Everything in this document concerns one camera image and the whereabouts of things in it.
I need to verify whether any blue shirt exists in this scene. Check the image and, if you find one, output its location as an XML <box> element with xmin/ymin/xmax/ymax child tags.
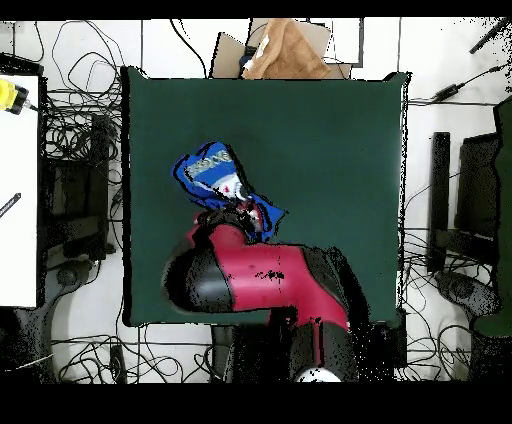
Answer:
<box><xmin>170</xmin><ymin>140</ymin><xmax>289</xmax><ymax>243</ymax></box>

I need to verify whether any dark green table cloth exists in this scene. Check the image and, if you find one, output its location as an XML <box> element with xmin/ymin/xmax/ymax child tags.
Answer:
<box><xmin>120</xmin><ymin>65</ymin><xmax>411</xmax><ymax>328</ymax></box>

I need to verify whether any cardboard box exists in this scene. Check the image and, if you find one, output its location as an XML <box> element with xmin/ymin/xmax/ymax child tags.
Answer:
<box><xmin>210</xmin><ymin>17</ymin><xmax>353</xmax><ymax>80</ymax></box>

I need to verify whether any brown towel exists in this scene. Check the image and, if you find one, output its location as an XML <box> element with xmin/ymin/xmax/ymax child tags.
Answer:
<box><xmin>240</xmin><ymin>17</ymin><xmax>332</xmax><ymax>80</ymax></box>

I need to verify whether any black chair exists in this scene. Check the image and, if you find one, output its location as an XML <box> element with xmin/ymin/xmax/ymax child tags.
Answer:
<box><xmin>429</xmin><ymin>131</ymin><xmax>501</xmax><ymax>261</ymax></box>

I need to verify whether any white table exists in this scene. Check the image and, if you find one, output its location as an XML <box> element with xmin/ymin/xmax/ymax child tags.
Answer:
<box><xmin>0</xmin><ymin>73</ymin><xmax>41</xmax><ymax>309</ymax></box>

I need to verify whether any black marker pen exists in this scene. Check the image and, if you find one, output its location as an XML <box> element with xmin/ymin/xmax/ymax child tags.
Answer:
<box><xmin>0</xmin><ymin>192</ymin><xmax>22</xmax><ymax>219</ymax></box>

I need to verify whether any yellow and black tool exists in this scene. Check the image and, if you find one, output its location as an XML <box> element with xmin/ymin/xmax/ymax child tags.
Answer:
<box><xmin>0</xmin><ymin>78</ymin><xmax>30</xmax><ymax>116</ymax></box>

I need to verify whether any black rod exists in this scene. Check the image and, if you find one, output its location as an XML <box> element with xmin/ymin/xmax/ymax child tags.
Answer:
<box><xmin>468</xmin><ymin>17</ymin><xmax>512</xmax><ymax>55</ymax></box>

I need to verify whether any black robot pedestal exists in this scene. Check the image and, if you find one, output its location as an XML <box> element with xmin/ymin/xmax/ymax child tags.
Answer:
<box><xmin>210</xmin><ymin>323</ymin><xmax>277</xmax><ymax>383</ymax></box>

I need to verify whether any black metal frame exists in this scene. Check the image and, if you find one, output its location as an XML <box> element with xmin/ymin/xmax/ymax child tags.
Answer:
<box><xmin>39</xmin><ymin>113</ymin><xmax>117</xmax><ymax>261</ymax></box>

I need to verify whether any black cable tangle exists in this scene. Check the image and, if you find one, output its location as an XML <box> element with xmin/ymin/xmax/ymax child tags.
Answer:
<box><xmin>51</xmin><ymin>327</ymin><xmax>213</xmax><ymax>383</ymax></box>
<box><xmin>401</xmin><ymin>227</ymin><xmax>495</xmax><ymax>289</ymax></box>
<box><xmin>399</xmin><ymin>321</ymin><xmax>473</xmax><ymax>381</ymax></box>
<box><xmin>33</xmin><ymin>19</ymin><xmax>125</xmax><ymax>165</ymax></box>

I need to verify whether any black power adapter with cable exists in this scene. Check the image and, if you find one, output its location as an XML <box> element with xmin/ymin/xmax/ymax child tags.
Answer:
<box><xmin>407</xmin><ymin>59</ymin><xmax>512</xmax><ymax>107</ymax></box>

